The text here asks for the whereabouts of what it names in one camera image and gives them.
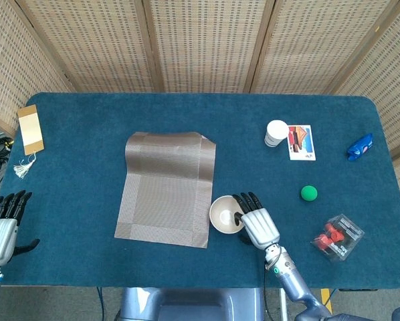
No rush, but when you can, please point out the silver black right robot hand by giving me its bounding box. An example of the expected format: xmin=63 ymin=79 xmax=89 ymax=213
xmin=232 ymin=191 xmax=281 ymax=251

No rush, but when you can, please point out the beige bowl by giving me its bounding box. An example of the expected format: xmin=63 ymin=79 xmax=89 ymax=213
xmin=209 ymin=195 xmax=246 ymax=234

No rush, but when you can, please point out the grey-brown woven placemat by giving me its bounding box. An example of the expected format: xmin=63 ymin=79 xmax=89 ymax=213
xmin=114 ymin=131 xmax=217 ymax=249

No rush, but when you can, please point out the woven bamboo folding screen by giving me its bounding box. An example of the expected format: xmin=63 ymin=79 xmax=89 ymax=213
xmin=0 ymin=0 xmax=400 ymax=158

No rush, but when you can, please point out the green ball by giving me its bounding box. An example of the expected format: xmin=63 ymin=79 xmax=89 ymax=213
xmin=300 ymin=185 xmax=318 ymax=203

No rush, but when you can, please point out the metal table leg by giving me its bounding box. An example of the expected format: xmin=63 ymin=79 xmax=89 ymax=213
xmin=279 ymin=288 xmax=289 ymax=321

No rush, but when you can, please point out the clear box with red parts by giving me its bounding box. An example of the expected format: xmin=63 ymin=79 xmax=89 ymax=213
xmin=310 ymin=213 xmax=365 ymax=263

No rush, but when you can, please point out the colourful picture postcard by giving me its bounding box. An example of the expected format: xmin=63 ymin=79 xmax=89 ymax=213
xmin=287 ymin=124 xmax=316 ymax=162

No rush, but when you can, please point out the blue felt table cover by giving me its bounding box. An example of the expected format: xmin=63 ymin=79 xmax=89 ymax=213
xmin=0 ymin=92 xmax=400 ymax=290

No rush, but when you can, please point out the white paper cup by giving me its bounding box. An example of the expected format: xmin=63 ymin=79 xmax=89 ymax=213
xmin=264 ymin=119 xmax=290 ymax=148

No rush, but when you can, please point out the blue-grey robot torso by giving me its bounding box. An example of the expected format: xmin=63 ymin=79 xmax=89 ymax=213
xmin=116 ymin=287 xmax=264 ymax=321

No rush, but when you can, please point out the tan bookmark with tassel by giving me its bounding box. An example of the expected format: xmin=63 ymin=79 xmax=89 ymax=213
xmin=13 ymin=104 xmax=45 ymax=180

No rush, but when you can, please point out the blue snack packet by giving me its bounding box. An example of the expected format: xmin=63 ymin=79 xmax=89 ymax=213
xmin=346 ymin=133 xmax=374 ymax=163

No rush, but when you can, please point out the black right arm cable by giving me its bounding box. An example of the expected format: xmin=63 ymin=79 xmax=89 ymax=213
xmin=263 ymin=262 xmax=272 ymax=321

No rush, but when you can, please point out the blue cable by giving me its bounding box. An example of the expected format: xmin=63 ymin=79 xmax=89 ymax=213
xmin=96 ymin=287 xmax=106 ymax=321

